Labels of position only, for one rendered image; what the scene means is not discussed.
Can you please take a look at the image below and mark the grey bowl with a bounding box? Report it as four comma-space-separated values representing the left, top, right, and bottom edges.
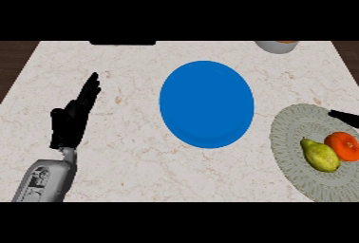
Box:
255, 40, 300, 55

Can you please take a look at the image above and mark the orange round fruit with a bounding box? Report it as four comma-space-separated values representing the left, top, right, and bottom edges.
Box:
323, 131, 359, 162

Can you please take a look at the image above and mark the green yellow squash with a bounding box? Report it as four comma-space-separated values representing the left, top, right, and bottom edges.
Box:
299, 137, 343, 174

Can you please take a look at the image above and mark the grey round placemat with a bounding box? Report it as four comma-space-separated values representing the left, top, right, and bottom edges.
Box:
269, 103, 359, 203

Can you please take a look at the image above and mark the blue plate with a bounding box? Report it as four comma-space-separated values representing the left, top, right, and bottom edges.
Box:
159, 60, 258, 150

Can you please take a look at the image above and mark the black flat appliance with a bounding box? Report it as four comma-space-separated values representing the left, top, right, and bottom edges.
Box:
89, 40, 157, 47

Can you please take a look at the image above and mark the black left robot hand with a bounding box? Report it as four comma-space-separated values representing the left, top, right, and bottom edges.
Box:
49, 71, 102, 150

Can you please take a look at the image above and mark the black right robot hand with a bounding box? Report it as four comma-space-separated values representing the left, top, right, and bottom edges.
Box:
327, 109, 359, 129

